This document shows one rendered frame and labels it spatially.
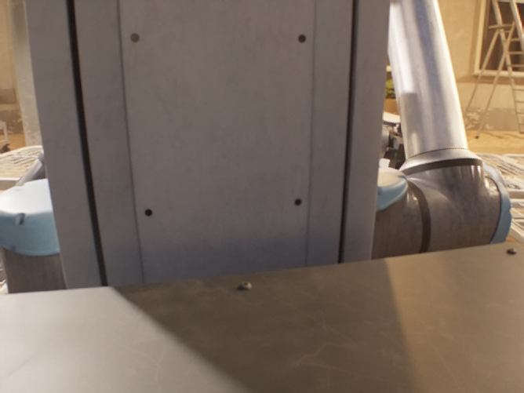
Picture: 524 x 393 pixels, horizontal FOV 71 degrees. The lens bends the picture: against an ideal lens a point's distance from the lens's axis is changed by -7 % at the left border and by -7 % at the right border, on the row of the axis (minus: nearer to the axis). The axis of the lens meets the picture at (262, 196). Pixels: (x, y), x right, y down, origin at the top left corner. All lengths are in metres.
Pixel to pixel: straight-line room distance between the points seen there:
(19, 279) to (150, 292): 0.31
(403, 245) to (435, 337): 0.36
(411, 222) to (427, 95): 0.24
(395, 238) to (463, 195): 0.14
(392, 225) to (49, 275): 0.48
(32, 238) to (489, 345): 0.49
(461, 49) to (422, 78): 7.29
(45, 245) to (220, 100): 0.30
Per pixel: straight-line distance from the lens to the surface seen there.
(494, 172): 1.10
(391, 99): 6.34
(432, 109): 0.73
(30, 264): 0.57
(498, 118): 8.54
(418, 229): 0.63
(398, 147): 0.99
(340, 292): 0.31
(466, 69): 8.10
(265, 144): 0.39
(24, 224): 0.55
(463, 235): 0.68
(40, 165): 0.74
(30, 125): 5.56
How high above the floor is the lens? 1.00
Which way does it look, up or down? 18 degrees down
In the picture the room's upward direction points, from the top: straight up
